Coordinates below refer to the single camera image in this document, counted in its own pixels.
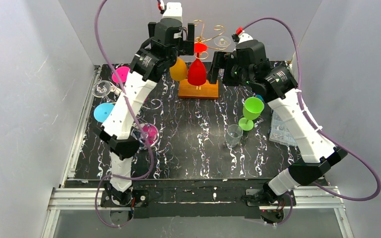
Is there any purple cable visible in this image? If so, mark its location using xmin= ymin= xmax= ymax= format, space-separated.
xmin=240 ymin=17 xmax=381 ymax=227
xmin=93 ymin=0 xmax=165 ymax=229

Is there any silver wire glass rack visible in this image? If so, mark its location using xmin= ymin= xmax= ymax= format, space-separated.
xmin=111 ymin=69 xmax=163 ymax=152

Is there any clear ribbed wine glass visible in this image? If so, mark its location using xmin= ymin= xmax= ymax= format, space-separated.
xmin=225 ymin=124 xmax=243 ymax=148

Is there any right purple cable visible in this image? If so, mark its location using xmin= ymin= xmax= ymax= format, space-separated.
xmin=240 ymin=17 xmax=381 ymax=227

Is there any blue wine glass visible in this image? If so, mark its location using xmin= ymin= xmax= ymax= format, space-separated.
xmin=255 ymin=95 xmax=264 ymax=102

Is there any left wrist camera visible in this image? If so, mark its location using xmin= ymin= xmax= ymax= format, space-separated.
xmin=157 ymin=0 xmax=183 ymax=23

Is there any orange yellow wine glass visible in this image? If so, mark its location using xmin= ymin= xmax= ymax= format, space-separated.
xmin=170 ymin=58 xmax=188 ymax=81

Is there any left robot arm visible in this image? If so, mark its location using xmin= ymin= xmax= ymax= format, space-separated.
xmin=96 ymin=17 xmax=195 ymax=198

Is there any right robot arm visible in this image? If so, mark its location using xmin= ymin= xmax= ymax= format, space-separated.
xmin=207 ymin=40 xmax=348 ymax=203

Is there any pink wine glass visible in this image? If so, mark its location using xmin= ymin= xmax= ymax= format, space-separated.
xmin=112 ymin=66 xmax=130 ymax=83

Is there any clear plastic screw box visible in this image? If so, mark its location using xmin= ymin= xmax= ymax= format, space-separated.
xmin=269 ymin=111 xmax=297 ymax=147

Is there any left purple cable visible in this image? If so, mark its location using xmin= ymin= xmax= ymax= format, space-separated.
xmin=93 ymin=0 xmax=165 ymax=229

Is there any green wine glass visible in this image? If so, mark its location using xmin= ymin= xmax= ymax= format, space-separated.
xmin=238 ymin=97 xmax=264 ymax=131

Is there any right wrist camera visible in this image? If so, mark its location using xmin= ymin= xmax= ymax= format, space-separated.
xmin=232 ymin=27 xmax=253 ymax=45

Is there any gold wire glass rack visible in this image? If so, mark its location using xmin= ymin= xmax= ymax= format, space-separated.
xmin=178 ymin=19 xmax=225 ymax=100

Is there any teal wine glass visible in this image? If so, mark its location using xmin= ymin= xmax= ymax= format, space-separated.
xmin=93 ymin=103 xmax=114 ymax=123

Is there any red wine glass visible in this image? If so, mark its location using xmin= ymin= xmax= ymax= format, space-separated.
xmin=188 ymin=43 xmax=207 ymax=86

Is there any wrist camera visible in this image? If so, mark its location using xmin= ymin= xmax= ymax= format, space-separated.
xmin=157 ymin=0 xmax=183 ymax=23
xmin=232 ymin=27 xmax=253 ymax=45

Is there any clear wine glass on gold rack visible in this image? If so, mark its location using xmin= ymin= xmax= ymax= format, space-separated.
xmin=213 ymin=36 xmax=232 ymax=50

